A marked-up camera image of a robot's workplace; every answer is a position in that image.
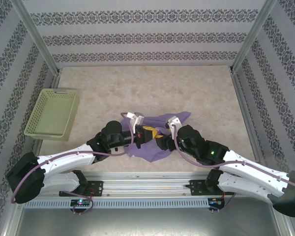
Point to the purple t-shirt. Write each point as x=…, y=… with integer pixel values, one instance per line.
x=150, y=153

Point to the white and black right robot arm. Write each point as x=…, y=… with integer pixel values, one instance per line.
x=250, y=172

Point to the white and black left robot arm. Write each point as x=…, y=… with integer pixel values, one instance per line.
x=64, y=159

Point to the pale green plastic basket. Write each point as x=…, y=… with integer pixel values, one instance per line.
x=51, y=113

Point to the small controller circuit board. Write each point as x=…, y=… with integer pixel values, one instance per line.
x=79, y=202
x=216, y=202

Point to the grey metal sheet panel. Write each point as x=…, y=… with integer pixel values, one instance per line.
x=142, y=223

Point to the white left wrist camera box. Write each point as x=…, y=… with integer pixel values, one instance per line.
x=137, y=119

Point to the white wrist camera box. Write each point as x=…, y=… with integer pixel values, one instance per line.
x=137, y=119
x=173, y=123

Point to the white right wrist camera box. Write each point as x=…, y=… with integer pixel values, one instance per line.
x=173, y=123

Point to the aluminium mounting rail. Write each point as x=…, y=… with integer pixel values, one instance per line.
x=142, y=184

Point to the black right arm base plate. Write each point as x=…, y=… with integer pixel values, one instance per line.
x=195, y=188

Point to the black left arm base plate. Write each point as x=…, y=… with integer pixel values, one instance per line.
x=98, y=188

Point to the aluminium side rail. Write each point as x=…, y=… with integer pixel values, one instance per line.
x=55, y=79
x=248, y=110

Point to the aluminium frame post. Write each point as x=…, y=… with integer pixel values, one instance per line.
x=252, y=37
x=37, y=37

